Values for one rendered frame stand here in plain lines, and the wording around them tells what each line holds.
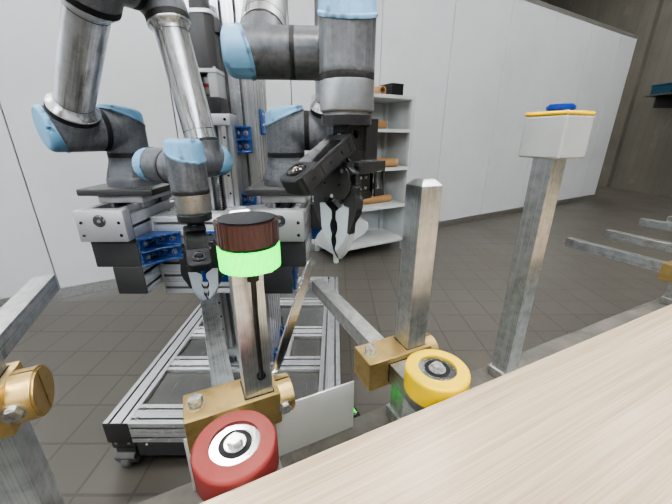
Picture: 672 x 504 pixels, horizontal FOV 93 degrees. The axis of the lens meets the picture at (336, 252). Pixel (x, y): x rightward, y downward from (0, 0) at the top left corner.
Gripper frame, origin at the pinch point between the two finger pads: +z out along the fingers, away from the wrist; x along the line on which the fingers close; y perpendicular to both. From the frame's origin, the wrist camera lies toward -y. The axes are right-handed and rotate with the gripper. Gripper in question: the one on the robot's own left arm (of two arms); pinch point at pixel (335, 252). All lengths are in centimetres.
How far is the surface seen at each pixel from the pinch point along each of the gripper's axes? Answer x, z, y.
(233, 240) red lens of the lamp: -8.5, -8.6, -21.2
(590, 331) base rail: -30, 31, 65
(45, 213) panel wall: 274, 34, -22
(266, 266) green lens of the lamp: -9.7, -5.8, -18.8
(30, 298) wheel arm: 27.4, 5.1, -35.9
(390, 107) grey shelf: 188, -47, 269
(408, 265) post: -10.5, 0.6, 4.6
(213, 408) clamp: -1.7, 14.1, -22.9
